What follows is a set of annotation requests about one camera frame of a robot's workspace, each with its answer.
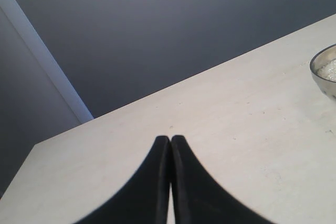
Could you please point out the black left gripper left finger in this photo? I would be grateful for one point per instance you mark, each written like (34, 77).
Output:
(145, 196)

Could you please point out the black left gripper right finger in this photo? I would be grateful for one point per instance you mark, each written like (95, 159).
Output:
(197, 197)

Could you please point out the steel bowl of rice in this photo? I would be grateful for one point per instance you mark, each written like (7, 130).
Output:
(322, 67)

